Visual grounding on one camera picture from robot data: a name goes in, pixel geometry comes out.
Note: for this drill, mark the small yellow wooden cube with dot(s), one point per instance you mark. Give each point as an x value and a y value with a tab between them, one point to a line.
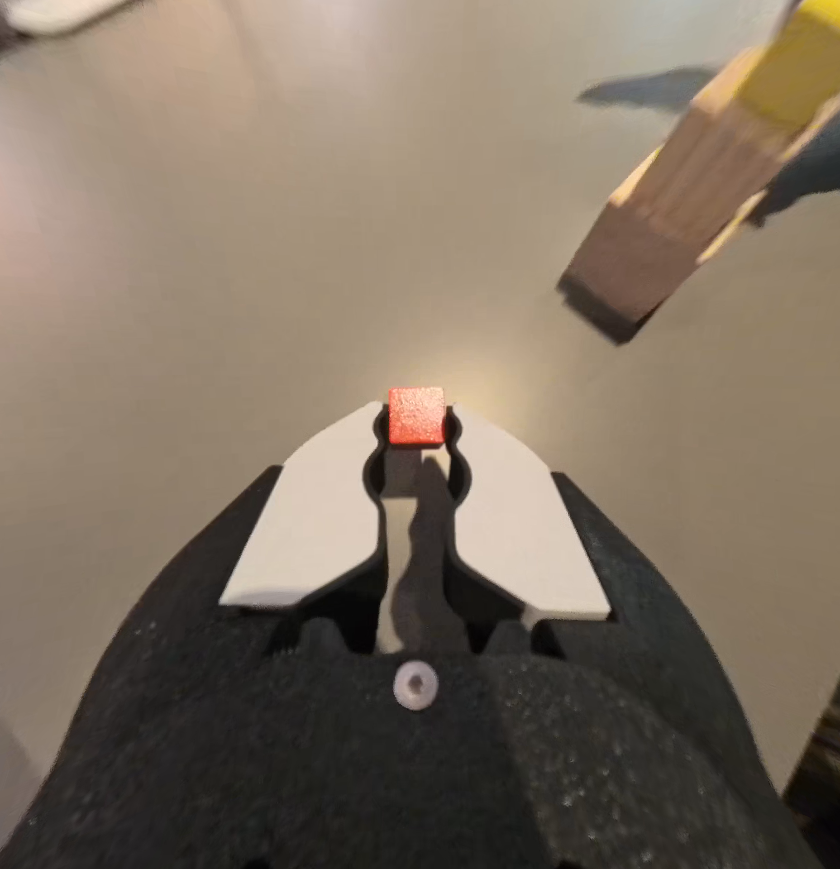
807	68

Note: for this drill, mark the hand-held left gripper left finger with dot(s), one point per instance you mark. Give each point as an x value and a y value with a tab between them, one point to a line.
318	523

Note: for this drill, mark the small red wooden cube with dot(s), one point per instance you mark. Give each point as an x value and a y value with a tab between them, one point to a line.
416	417

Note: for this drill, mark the white object at corner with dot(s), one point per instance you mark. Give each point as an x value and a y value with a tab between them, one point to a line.
60	13

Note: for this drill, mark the large natural wooden cube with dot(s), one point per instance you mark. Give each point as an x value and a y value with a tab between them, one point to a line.
630	265

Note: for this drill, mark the medium natural wooden cube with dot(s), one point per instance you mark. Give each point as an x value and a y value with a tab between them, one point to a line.
719	136

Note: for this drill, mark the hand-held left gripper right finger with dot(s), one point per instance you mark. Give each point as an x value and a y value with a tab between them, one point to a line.
522	529

